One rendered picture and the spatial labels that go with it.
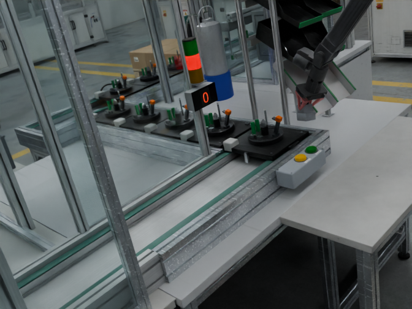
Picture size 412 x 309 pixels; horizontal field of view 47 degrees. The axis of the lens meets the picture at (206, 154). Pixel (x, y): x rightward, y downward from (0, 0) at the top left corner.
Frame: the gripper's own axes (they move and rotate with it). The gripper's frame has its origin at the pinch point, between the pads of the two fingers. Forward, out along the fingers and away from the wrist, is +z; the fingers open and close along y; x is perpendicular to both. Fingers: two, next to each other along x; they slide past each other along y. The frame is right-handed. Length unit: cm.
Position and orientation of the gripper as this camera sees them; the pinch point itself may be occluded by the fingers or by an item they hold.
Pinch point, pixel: (305, 106)
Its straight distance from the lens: 183.9
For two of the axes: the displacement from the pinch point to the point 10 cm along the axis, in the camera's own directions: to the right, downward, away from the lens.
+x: 3.9, 7.2, -5.8
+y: -9.1, 2.1, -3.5
